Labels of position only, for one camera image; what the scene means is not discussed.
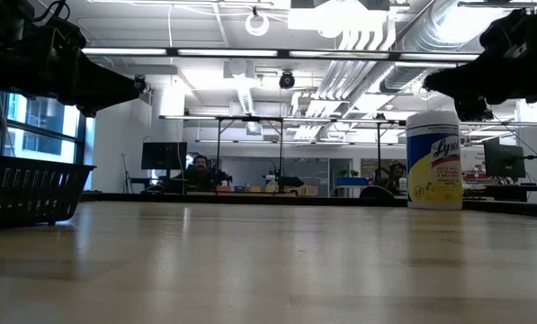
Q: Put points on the silver spiral air duct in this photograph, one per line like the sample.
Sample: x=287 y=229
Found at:
x=430 y=31

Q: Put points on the person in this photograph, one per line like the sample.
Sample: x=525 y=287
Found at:
x=199 y=173

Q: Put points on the long ceiling light bar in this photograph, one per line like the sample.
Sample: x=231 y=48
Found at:
x=227 y=52

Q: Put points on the black computer monitor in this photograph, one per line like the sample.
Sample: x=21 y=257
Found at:
x=504 y=161
x=164 y=156

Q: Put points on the black slotted plastic basket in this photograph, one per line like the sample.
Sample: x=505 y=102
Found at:
x=25 y=193

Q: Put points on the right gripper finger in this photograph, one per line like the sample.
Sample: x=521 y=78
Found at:
x=448 y=83
x=470 y=109

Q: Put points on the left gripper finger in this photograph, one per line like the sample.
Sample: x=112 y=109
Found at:
x=110 y=87

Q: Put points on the black ceiling camera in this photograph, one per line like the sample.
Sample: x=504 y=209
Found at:
x=287 y=80
x=141 y=83

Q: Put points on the black vertical post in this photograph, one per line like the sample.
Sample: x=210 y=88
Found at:
x=378 y=148

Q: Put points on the black desktop device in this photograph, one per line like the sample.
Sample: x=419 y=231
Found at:
x=290 y=181

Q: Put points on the dark chair back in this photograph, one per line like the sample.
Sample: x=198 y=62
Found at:
x=377 y=192

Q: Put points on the Lysol wipes canister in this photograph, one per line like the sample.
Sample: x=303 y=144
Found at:
x=434 y=180

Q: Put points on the blue storage bin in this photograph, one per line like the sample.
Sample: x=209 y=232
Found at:
x=353 y=182

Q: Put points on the brown cardboard box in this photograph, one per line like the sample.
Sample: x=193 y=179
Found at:
x=306 y=191

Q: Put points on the black robot station frame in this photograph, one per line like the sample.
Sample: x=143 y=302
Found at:
x=250 y=119

